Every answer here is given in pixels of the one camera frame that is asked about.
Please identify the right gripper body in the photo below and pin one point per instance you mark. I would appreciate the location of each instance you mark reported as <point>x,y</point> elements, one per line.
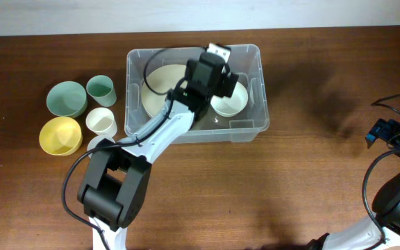
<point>389,131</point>

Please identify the grey translucent cup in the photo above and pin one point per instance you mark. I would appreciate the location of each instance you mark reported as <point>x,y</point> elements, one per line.
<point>99,140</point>

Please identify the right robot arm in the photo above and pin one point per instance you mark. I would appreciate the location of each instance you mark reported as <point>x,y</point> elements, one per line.
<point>380,229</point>

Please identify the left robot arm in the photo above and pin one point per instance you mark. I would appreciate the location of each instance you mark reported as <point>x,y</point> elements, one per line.
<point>115,183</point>

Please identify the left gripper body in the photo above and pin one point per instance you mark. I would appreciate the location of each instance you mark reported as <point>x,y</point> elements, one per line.
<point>227,84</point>

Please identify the yellow small bowl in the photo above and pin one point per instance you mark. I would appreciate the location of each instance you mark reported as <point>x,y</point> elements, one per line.
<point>61,136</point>

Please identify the beige bowl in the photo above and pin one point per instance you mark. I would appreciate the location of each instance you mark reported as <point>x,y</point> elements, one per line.
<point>161,80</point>

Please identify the white small bowl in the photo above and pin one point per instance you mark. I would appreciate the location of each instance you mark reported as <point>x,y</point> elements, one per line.
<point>231,106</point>

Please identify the cream white cup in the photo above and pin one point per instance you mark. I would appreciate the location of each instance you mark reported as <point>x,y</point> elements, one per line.
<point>102,122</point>

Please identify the mint green cup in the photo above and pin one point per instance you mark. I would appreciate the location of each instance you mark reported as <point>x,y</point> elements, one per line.
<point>101,89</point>

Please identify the mint green small bowl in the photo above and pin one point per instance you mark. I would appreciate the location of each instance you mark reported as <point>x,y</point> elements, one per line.
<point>68,99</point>

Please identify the clear plastic storage bin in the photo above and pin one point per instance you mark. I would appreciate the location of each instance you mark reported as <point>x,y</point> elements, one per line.
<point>245,60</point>

